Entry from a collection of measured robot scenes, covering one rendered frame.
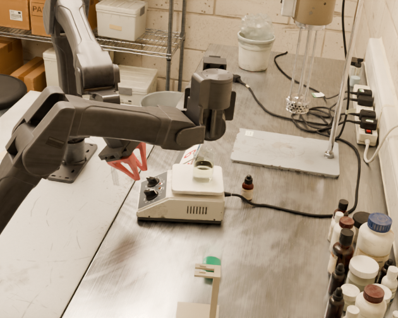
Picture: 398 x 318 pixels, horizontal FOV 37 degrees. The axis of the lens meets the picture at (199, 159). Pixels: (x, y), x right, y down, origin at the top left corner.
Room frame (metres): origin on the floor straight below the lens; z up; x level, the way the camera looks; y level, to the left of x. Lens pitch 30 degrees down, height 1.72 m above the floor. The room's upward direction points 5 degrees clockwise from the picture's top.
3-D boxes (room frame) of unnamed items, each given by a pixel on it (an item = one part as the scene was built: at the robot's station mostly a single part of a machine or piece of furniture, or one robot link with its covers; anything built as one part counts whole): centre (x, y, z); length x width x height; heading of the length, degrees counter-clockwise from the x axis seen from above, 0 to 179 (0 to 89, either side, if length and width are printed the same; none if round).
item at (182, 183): (1.19, 0.00, 0.98); 0.12 x 0.12 x 0.01; 3
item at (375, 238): (1.02, -0.38, 0.96); 0.07 x 0.07 x 0.13
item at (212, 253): (0.96, -0.04, 0.93); 0.04 x 0.04 x 0.06
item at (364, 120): (1.64, -0.49, 0.95); 0.07 x 0.04 x 0.02; 82
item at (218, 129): (1.01, -0.02, 1.23); 0.07 x 0.06 x 0.07; 3
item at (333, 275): (0.93, -0.30, 0.94); 0.03 x 0.03 x 0.07
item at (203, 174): (1.18, -0.01, 1.02); 0.06 x 0.05 x 0.08; 48
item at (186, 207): (1.19, 0.03, 0.94); 0.22 x 0.13 x 0.08; 93
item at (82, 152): (1.36, 0.33, 0.94); 0.20 x 0.07 x 0.08; 172
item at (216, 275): (0.82, -0.02, 0.96); 0.08 x 0.08 x 0.13; 89
